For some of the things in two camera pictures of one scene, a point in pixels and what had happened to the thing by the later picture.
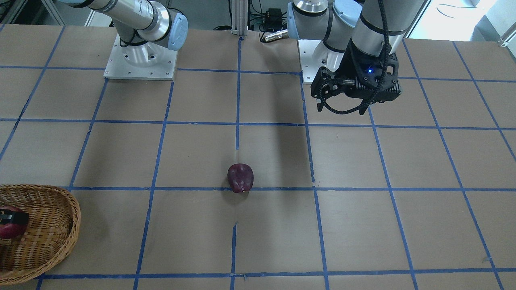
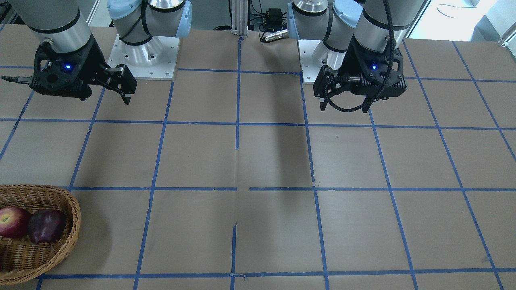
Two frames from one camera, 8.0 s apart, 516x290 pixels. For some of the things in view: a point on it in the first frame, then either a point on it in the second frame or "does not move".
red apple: [10, 230] does not move
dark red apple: [240, 177] → [46, 225]
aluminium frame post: [240, 17] does not move
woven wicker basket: [54, 217] does not move
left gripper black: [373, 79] does not move
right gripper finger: [7, 216] → [71, 73]
